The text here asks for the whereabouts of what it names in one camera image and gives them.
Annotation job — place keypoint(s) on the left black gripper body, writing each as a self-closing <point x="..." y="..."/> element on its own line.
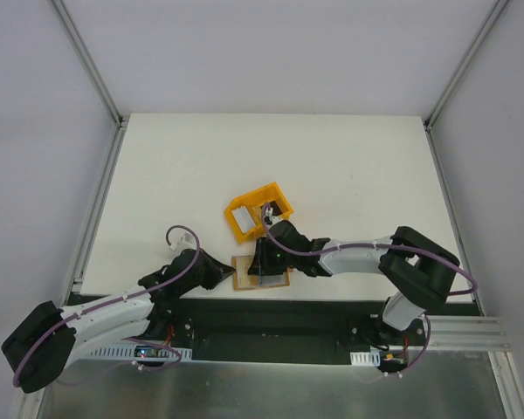
<point x="206" y="273"/>

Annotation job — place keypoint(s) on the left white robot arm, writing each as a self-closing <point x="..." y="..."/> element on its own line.
<point x="52" y="338"/>

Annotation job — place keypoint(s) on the left white cable duct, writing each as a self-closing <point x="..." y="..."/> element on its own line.
<point x="137" y="352"/>

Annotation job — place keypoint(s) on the right aluminium rail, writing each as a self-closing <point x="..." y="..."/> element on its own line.
<point x="468" y="333"/>

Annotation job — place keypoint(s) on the black credit card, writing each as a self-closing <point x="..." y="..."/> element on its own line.
<point x="273" y="209"/>

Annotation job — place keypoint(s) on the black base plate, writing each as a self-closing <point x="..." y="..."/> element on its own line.
<point x="276" y="331"/>

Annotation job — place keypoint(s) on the left aluminium frame post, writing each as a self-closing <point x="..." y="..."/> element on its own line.
<point x="86" y="60"/>

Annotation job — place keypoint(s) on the aluminium frame post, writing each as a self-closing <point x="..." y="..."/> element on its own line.
<point x="493" y="16"/>
<point x="86" y="60"/>

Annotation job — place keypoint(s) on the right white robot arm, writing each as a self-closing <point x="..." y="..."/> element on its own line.
<point x="420" y="269"/>

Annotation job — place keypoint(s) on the orange leather card holder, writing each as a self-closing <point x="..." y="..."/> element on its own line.
<point x="243" y="281"/>

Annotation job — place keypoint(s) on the right white cable duct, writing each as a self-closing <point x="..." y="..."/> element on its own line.
<point x="365" y="359"/>

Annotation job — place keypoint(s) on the white cable duct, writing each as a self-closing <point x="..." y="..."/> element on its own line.
<point x="137" y="352"/>
<point x="365" y="359"/>

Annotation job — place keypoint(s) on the yellow plastic bin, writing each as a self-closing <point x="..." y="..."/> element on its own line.
<point x="254" y="202"/>

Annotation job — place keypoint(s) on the right aluminium frame post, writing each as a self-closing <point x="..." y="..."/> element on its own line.
<point x="493" y="16"/>

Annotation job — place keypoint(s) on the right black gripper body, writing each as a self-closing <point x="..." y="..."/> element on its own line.
<point x="259" y="260"/>

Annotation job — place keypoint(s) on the grey credit card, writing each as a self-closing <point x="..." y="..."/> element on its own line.
<point x="244" y="219"/>

